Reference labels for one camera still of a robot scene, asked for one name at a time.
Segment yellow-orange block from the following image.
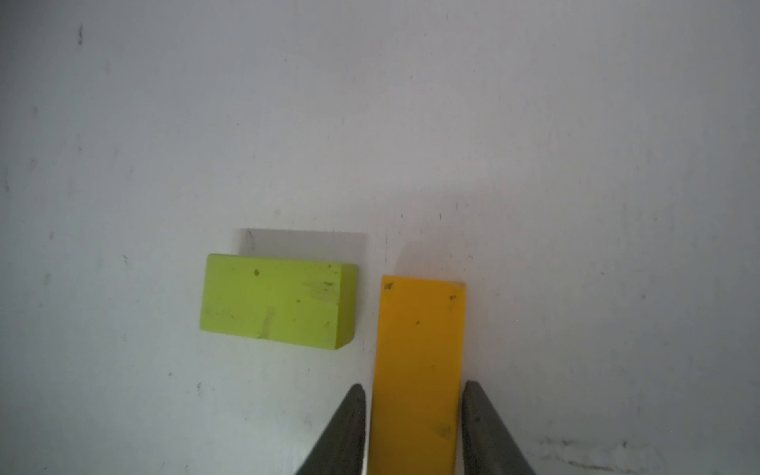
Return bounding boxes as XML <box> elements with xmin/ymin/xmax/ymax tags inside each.
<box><xmin>367</xmin><ymin>275</ymin><xmax>466</xmax><ymax>474</ymax></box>

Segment light green block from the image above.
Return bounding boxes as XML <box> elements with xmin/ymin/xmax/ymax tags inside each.
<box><xmin>200</xmin><ymin>255</ymin><xmax>358</xmax><ymax>350</ymax></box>

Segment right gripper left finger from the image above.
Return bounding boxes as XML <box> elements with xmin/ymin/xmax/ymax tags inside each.
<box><xmin>296</xmin><ymin>384</ymin><xmax>367</xmax><ymax>475</ymax></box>

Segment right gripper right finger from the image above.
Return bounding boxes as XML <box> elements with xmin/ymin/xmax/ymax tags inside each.
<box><xmin>461</xmin><ymin>380</ymin><xmax>536</xmax><ymax>475</ymax></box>

